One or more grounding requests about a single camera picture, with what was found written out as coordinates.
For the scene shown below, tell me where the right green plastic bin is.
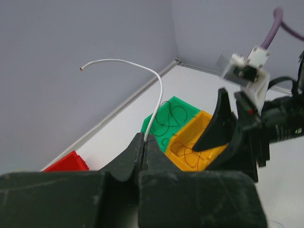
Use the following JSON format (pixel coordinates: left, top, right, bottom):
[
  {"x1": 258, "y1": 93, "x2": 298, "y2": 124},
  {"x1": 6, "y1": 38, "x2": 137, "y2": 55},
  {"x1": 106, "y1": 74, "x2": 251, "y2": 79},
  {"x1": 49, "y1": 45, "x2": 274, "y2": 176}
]
[{"x1": 149, "y1": 96, "x2": 200, "y2": 152}]

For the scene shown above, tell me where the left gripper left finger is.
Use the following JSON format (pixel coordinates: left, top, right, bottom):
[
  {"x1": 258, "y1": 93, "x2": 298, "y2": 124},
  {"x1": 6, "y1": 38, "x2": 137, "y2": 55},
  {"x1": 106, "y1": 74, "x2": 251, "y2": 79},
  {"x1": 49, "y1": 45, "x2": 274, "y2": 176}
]
[{"x1": 0, "y1": 133, "x2": 144, "y2": 228}]

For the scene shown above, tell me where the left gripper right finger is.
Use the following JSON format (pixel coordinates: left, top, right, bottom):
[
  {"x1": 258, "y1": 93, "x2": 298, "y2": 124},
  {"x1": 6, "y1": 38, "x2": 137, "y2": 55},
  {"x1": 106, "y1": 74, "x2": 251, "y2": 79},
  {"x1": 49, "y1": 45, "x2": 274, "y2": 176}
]
[{"x1": 138, "y1": 135, "x2": 267, "y2": 228}]

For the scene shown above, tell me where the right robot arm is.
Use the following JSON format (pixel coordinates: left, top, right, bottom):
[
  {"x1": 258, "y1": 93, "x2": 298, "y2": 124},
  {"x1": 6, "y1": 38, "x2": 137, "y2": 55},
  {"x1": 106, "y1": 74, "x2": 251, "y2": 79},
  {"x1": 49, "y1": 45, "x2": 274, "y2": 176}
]
[{"x1": 192, "y1": 47, "x2": 304, "y2": 182}]

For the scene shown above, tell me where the dark wire in green bin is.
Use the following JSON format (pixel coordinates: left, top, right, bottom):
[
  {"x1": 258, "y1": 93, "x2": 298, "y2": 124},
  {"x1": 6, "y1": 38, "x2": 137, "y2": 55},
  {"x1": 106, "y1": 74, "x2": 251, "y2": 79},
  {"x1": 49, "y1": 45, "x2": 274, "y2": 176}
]
[{"x1": 154, "y1": 101, "x2": 190, "y2": 145}]

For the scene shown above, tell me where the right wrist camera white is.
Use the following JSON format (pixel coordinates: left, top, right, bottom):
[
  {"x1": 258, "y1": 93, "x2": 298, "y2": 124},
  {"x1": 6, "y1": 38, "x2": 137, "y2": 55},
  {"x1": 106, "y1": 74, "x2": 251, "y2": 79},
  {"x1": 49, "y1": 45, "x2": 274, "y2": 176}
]
[{"x1": 217, "y1": 46, "x2": 270, "y2": 113}]

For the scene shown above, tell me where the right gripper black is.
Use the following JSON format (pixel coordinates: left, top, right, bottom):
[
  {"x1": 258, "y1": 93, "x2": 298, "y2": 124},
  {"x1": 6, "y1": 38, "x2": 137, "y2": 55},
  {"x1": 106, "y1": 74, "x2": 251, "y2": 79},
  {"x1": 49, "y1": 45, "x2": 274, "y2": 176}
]
[{"x1": 192, "y1": 88, "x2": 270, "y2": 182}]

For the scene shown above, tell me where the red plastic bin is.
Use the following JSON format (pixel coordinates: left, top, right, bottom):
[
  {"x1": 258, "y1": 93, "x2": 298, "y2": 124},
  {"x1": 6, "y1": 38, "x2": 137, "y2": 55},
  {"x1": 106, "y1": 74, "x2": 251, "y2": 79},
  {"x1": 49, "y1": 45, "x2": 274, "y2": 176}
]
[{"x1": 42, "y1": 151, "x2": 89, "y2": 172}]

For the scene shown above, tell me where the yellow plastic bin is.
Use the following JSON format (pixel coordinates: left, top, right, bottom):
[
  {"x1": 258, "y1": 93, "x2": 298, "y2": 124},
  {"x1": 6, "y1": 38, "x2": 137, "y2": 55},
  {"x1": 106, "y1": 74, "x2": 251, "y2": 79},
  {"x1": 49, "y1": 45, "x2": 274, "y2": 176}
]
[{"x1": 165, "y1": 111, "x2": 227, "y2": 171}]

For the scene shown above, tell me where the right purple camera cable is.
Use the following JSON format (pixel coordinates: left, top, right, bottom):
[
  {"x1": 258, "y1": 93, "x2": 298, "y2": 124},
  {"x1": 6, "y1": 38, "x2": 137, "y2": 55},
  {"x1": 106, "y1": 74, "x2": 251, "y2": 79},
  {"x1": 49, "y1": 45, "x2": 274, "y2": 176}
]
[{"x1": 260, "y1": 7, "x2": 304, "y2": 49}]

